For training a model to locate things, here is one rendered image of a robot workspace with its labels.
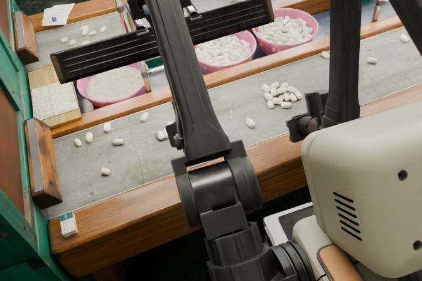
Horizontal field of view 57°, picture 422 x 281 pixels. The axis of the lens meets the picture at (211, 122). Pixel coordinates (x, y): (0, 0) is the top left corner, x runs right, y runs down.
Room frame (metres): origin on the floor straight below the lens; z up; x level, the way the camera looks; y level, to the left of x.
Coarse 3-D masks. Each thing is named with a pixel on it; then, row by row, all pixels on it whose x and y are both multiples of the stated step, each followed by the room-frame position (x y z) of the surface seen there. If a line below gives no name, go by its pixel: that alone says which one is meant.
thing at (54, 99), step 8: (40, 88) 1.08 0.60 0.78; (48, 88) 1.07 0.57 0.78; (56, 88) 1.07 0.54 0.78; (64, 88) 1.06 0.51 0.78; (72, 88) 1.06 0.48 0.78; (32, 96) 1.04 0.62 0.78; (40, 96) 1.03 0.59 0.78; (48, 96) 1.03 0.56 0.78; (56, 96) 1.03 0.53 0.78; (64, 96) 1.02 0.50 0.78; (72, 96) 1.02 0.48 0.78; (40, 104) 0.99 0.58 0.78; (48, 104) 0.99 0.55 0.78; (56, 104) 0.99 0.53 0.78; (64, 104) 0.98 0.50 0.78; (72, 104) 0.98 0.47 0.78; (40, 112) 0.95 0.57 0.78; (48, 112) 0.95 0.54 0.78; (56, 112) 0.94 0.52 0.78; (64, 112) 0.94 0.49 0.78
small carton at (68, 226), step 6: (60, 216) 0.54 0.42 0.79; (66, 216) 0.54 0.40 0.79; (72, 216) 0.54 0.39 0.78; (60, 222) 0.52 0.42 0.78; (66, 222) 0.52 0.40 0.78; (72, 222) 0.52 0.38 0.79; (66, 228) 0.50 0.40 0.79; (72, 228) 0.50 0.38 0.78; (66, 234) 0.49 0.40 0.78; (72, 234) 0.49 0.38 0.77
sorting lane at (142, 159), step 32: (288, 64) 1.14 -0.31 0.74; (320, 64) 1.12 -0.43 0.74; (384, 64) 1.09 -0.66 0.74; (416, 64) 1.07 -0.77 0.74; (224, 96) 0.99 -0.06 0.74; (256, 96) 0.98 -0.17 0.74; (384, 96) 0.92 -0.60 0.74; (96, 128) 0.89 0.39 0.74; (128, 128) 0.88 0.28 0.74; (160, 128) 0.87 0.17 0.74; (224, 128) 0.84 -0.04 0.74; (256, 128) 0.83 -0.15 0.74; (64, 160) 0.77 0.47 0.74; (96, 160) 0.76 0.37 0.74; (128, 160) 0.74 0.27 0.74; (160, 160) 0.73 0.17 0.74; (64, 192) 0.65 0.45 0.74; (96, 192) 0.64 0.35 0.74
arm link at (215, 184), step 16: (192, 176) 0.29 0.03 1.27; (208, 176) 0.29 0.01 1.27; (224, 176) 0.28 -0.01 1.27; (208, 192) 0.27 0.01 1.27; (224, 192) 0.27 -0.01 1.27; (208, 208) 0.25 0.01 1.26; (224, 208) 0.25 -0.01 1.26; (240, 208) 0.24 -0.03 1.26; (208, 224) 0.23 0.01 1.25; (224, 224) 0.23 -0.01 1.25; (240, 224) 0.23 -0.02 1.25
